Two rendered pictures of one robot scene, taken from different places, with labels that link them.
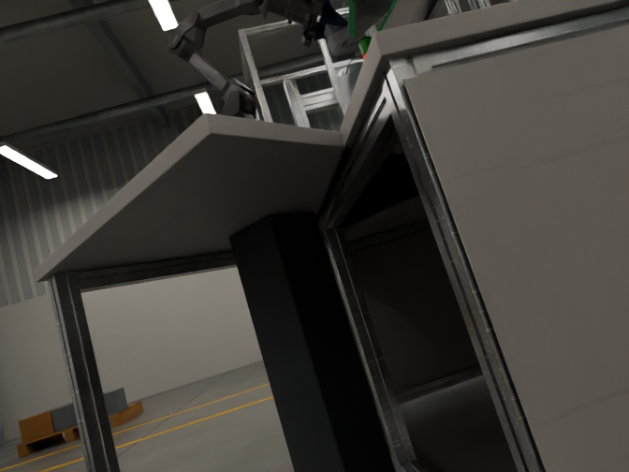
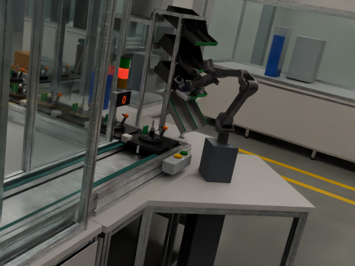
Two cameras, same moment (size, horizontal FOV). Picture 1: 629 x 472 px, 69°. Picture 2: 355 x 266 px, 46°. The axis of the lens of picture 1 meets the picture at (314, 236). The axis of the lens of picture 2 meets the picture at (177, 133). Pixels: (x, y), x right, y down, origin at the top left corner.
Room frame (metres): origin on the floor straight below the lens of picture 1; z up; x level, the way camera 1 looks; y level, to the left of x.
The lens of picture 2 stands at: (3.03, 1.00, 1.71)
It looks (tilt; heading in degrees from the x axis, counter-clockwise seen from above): 17 degrees down; 212
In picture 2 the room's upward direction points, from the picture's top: 11 degrees clockwise
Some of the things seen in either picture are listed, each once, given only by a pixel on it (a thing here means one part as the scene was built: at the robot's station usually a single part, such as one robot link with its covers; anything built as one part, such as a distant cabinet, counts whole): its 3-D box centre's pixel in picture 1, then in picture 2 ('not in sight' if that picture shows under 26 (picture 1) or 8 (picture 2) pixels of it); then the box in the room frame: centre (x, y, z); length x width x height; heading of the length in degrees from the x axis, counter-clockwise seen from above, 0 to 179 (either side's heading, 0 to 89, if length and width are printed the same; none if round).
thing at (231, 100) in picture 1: (240, 110); (224, 126); (1.12, 0.09, 1.15); 0.09 x 0.07 x 0.06; 158
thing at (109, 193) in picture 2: not in sight; (147, 171); (1.49, -0.08, 0.91); 0.89 x 0.06 x 0.11; 8
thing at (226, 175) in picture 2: not in sight; (217, 160); (1.12, 0.09, 0.96); 0.14 x 0.14 x 0.20; 49
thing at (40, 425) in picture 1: (82, 417); not in sight; (5.90, 3.49, 0.20); 1.20 x 0.80 x 0.41; 94
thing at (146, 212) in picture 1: (283, 211); (210, 175); (1.09, 0.06, 0.84); 0.90 x 0.70 x 0.03; 139
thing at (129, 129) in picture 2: not in sight; (113, 120); (1.28, -0.53, 1.01); 0.24 x 0.24 x 0.13; 8
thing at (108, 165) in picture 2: not in sight; (114, 162); (1.54, -0.25, 0.91); 0.84 x 0.28 x 0.10; 8
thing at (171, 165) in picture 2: not in sight; (176, 162); (1.29, -0.05, 0.93); 0.21 x 0.07 x 0.06; 8
